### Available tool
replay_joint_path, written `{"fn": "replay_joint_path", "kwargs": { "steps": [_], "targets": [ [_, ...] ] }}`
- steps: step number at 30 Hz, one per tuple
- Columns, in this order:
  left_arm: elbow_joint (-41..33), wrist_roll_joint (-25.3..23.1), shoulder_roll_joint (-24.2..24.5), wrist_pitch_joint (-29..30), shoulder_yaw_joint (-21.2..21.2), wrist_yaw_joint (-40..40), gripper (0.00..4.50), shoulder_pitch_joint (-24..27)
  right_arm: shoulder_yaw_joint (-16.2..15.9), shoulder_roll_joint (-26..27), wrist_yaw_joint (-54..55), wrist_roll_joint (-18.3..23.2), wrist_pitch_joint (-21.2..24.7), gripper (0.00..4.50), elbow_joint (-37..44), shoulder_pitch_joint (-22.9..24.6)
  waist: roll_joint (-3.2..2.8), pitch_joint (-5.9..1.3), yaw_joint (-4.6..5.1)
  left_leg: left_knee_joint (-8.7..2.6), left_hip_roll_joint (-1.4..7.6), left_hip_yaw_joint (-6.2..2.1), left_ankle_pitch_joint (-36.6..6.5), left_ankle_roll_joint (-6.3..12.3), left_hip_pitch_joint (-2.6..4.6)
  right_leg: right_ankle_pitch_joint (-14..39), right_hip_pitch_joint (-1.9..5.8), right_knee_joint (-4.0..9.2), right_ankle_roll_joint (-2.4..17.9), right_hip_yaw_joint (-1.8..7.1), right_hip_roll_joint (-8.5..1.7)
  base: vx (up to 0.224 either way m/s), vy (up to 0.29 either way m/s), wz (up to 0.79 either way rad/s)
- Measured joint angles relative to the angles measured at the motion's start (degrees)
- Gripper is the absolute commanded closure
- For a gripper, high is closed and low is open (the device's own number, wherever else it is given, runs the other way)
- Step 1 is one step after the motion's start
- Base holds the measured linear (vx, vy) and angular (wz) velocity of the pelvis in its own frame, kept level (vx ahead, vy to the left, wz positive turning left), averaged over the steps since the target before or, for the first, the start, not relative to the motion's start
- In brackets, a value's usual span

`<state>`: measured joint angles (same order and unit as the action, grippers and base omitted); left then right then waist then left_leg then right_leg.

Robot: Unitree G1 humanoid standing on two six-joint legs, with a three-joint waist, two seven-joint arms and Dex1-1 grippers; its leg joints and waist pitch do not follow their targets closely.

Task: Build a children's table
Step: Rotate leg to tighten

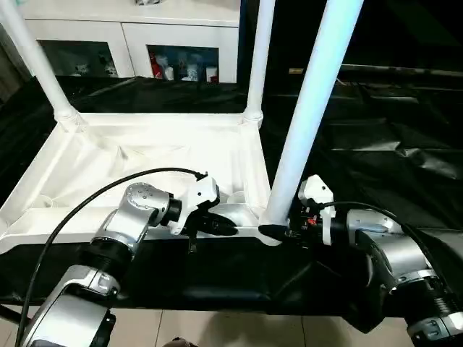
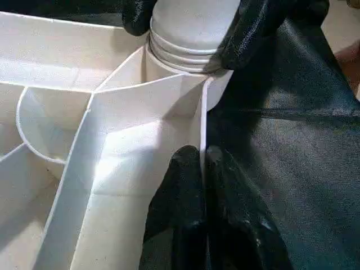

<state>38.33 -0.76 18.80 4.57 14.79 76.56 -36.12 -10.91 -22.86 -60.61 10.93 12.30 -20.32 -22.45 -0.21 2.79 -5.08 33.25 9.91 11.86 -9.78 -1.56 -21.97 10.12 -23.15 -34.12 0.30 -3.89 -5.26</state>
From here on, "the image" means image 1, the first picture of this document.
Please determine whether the white plastic table top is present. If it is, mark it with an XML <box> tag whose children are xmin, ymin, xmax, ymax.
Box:
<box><xmin>0</xmin><ymin>111</ymin><xmax>286</xmax><ymax>256</ymax></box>

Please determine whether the white plastic table leg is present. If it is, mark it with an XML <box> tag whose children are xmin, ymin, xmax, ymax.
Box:
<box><xmin>240</xmin><ymin>0</ymin><xmax>278</xmax><ymax>126</ymax></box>
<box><xmin>0</xmin><ymin>0</ymin><xmax>90</xmax><ymax>131</ymax></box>
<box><xmin>258</xmin><ymin>0</ymin><xmax>366</xmax><ymax>236</ymax></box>

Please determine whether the black glossy mat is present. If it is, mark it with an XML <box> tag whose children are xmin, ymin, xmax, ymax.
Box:
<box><xmin>0</xmin><ymin>72</ymin><xmax>463</xmax><ymax>333</ymax></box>

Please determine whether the red packet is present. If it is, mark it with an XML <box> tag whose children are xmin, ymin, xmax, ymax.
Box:
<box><xmin>150</xmin><ymin>53</ymin><xmax>163</xmax><ymax>79</ymax></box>

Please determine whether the dark metal pole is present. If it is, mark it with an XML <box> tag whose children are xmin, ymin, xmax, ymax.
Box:
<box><xmin>339</xmin><ymin>64</ymin><xmax>463</xmax><ymax>77</ymax></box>

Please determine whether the black backdrop cloth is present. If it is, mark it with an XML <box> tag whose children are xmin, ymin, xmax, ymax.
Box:
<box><xmin>237</xmin><ymin>0</ymin><xmax>463</xmax><ymax>87</ymax></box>

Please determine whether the white glass-door cabinet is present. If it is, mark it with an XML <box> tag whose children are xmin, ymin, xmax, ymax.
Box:
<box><xmin>21</xmin><ymin>0</ymin><xmax>242</xmax><ymax>85</ymax></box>

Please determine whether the grey curtain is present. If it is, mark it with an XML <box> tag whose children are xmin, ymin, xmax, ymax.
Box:
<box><xmin>0</xmin><ymin>25</ymin><xmax>33</xmax><ymax>106</ymax></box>

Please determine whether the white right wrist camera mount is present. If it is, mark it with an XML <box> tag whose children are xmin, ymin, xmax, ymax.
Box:
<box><xmin>297</xmin><ymin>174</ymin><xmax>337</xmax><ymax>246</ymax></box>

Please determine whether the black left wrist camera cable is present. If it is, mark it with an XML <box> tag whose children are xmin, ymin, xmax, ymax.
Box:
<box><xmin>14</xmin><ymin>166</ymin><xmax>209</xmax><ymax>347</ymax></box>

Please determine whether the black frame leg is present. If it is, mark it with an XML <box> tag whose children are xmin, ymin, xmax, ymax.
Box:
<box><xmin>0</xmin><ymin>305</ymin><xmax>21</xmax><ymax>326</ymax></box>

